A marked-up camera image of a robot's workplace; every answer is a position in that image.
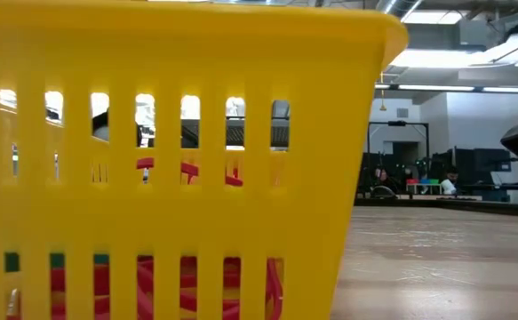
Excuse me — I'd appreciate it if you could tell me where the silver ceiling duct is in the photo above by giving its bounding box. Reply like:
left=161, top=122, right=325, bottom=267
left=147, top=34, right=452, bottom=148
left=376, top=0, right=424, bottom=19

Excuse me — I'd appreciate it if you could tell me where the green rubber band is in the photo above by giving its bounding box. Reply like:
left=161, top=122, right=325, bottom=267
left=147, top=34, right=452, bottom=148
left=4, top=252, right=111, bottom=273

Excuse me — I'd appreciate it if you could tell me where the black background station frame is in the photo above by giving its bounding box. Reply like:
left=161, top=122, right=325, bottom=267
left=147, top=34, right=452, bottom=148
left=366, top=120, right=431, bottom=199

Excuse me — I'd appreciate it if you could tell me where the yellow hanging pendant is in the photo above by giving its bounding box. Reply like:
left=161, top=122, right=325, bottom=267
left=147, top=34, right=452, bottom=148
left=378, top=73, right=387, bottom=112

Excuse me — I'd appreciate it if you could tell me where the black background machine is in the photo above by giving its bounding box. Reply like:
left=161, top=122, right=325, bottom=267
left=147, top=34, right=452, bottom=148
left=431, top=148, right=518, bottom=202

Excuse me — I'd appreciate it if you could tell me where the rack with coloured bins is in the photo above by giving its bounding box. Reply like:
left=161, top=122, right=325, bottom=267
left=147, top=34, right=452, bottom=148
left=405, top=177, right=442, bottom=196

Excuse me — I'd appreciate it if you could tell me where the yellow plastic basket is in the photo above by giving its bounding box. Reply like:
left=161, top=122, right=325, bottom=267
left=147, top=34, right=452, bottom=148
left=0, top=0, right=410, bottom=320

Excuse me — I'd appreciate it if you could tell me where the person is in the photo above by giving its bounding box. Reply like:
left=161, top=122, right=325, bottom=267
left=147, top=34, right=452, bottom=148
left=375, top=164, right=395, bottom=192
left=441, top=170, right=460, bottom=196

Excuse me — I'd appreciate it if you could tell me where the black aluminium table frame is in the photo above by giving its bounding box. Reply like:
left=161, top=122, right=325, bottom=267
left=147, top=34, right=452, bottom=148
left=355, top=195, right=518, bottom=219

